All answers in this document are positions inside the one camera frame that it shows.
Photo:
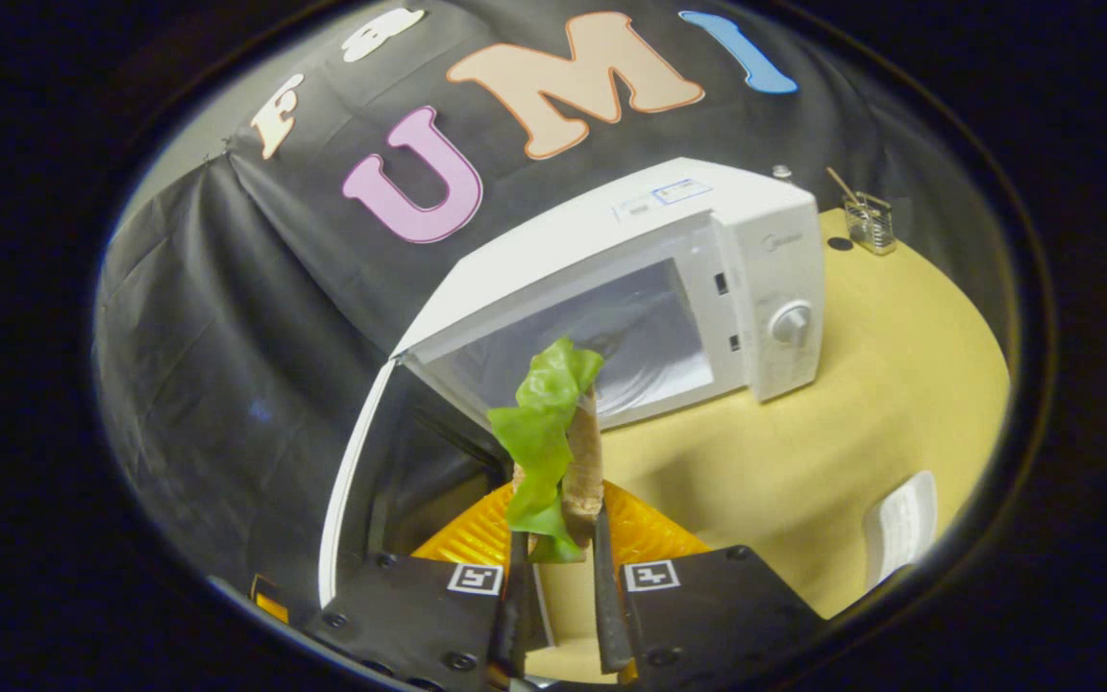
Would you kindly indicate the metal mesh utensil holder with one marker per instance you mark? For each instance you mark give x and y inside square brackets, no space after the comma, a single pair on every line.
[871,226]

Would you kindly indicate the white rectangular tray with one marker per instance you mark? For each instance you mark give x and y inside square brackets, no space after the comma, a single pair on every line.
[899,529]

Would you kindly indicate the white microwave oven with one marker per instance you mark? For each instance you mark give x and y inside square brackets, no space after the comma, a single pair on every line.
[611,240]

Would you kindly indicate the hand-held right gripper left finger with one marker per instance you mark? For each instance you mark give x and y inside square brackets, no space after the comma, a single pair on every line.
[517,605]

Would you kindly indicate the small black round lid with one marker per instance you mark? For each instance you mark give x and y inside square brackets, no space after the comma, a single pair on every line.
[840,244]

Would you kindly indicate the wooden stick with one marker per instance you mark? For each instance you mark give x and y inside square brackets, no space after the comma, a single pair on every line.
[842,183]

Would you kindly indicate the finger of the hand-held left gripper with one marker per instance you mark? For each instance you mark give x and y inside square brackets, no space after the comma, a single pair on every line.
[272,598]

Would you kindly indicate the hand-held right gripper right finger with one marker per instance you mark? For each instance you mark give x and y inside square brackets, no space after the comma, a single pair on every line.
[611,615]

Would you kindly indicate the lettuce bread sandwich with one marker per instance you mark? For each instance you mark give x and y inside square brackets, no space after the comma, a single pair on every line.
[544,432]

